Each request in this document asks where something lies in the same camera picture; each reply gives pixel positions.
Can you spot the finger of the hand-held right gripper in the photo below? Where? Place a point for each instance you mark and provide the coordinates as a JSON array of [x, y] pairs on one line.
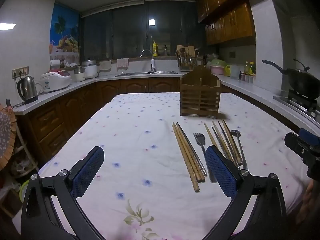
[[310, 137], [302, 151]]

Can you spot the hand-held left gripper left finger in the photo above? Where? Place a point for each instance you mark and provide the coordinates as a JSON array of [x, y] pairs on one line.
[[87, 170]]

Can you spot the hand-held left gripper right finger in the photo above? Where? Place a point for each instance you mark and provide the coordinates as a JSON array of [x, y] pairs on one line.
[[221, 170]]

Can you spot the wooden utensil holder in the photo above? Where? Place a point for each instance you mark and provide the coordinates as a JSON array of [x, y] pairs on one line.
[[200, 100]]

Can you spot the dish rack with utensils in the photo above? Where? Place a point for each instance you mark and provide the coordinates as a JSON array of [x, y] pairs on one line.
[[186, 57]]

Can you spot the metal fork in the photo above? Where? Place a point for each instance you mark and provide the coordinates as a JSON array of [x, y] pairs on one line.
[[200, 142]]

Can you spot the gas stove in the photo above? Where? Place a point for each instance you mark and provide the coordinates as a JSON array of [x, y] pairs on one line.
[[300, 100]]

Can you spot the metal spoon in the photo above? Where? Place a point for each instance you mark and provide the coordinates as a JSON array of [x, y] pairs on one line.
[[235, 133]]

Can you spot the black wok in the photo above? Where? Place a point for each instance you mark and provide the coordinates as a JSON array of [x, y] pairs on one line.
[[302, 80]]

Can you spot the wooden storage shelf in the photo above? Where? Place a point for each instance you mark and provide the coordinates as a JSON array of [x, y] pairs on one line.
[[22, 160]]

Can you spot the wooden base cabinets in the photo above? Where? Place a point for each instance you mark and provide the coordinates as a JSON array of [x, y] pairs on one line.
[[75, 105]]

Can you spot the spice container set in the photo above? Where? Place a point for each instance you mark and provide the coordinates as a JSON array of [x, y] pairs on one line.
[[246, 78]]

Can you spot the floral fabric cover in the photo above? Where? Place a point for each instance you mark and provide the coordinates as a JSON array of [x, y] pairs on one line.
[[6, 135]]

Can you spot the oil bottle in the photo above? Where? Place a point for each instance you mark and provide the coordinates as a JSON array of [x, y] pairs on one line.
[[246, 67], [252, 68]]

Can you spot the white red rice cooker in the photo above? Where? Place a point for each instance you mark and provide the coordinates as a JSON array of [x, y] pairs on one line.
[[56, 80]]

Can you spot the small white pot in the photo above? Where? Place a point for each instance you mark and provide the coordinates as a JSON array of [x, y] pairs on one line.
[[80, 75]]

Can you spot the clear plastic container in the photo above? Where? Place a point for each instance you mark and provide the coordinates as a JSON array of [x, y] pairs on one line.
[[235, 71]]

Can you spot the yellow jug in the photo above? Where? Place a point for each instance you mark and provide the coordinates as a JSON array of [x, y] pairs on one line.
[[228, 70]]

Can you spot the steel electric kettle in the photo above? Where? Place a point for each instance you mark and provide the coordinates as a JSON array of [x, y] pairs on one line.
[[27, 90]]

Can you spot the steel rice cooker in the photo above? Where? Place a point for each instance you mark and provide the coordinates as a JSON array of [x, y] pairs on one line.
[[89, 70]]

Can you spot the pink green basin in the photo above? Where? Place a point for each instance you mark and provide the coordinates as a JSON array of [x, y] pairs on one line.
[[217, 67]]

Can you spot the beige cloth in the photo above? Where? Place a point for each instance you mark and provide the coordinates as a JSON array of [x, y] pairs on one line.
[[105, 65]]

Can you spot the pink cloth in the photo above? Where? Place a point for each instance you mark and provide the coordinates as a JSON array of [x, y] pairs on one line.
[[122, 63]]

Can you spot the steel sink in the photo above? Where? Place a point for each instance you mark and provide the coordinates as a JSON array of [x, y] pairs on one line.
[[145, 73]]

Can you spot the kitchen faucet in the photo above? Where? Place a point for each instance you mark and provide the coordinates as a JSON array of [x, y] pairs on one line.
[[152, 65]]

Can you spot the dark bottle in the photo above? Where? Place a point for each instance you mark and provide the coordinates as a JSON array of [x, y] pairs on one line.
[[165, 51]]

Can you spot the yellow bottle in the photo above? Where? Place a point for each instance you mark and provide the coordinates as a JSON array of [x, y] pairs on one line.
[[155, 50]]

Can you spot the dark kitchen window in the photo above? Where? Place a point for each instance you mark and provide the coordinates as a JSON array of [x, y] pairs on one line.
[[125, 30]]

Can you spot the wall socket strip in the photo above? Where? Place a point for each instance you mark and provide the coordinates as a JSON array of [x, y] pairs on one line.
[[20, 71]]

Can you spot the fruit wall poster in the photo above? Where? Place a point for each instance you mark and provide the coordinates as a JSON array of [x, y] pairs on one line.
[[65, 30]]

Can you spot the wooden wall cabinets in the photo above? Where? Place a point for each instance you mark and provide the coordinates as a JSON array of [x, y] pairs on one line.
[[230, 17]]

